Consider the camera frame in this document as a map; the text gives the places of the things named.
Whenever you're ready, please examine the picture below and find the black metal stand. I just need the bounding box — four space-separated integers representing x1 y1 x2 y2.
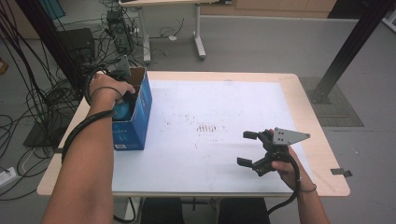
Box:
15 0 88 91
312 0 396 105

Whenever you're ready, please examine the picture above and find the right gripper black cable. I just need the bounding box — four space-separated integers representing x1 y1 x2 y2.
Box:
267 153 303 217

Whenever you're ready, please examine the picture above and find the blue cardboard box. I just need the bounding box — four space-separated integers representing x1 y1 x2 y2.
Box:
111 66 153 151

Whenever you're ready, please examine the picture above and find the person's left hand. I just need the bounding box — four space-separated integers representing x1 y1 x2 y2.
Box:
88 72 136 108

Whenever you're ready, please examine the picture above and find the bundle of black floor cables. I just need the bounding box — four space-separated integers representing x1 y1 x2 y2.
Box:
0 0 144 200

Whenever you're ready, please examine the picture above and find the person's leg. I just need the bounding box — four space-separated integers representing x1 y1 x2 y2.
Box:
141 197 185 224
218 197 269 224

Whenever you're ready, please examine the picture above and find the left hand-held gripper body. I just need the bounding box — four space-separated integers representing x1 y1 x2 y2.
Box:
108 55 132 80

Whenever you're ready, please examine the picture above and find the teal panel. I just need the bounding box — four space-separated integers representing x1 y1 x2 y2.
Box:
38 0 66 20

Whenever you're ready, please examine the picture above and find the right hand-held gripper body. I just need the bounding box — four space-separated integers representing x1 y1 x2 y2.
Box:
253 127 311 177

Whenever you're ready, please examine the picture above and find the person's right hand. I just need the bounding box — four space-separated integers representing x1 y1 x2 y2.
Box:
270 147 313 191

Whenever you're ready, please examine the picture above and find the white power strip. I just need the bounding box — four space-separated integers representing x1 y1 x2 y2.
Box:
0 166 17 188

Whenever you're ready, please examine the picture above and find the black box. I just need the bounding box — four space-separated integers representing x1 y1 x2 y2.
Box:
59 27 96 63

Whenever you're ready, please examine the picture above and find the black floor plate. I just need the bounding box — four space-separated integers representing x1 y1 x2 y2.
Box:
22 115 73 148

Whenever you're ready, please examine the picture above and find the white desk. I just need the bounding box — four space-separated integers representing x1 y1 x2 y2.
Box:
118 0 233 63

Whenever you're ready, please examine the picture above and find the thin dark wristband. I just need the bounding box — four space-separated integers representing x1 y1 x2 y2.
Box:
298 183 318 193
90 86 124 101

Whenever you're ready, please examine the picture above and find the person's left leg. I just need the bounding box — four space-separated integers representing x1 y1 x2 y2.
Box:
141 197 185 224

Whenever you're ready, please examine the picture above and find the person's right leg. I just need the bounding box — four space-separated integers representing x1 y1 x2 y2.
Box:
218 197 269 224

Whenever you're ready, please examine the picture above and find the white table mat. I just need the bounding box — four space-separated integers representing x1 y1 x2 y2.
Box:
111 79 312 194

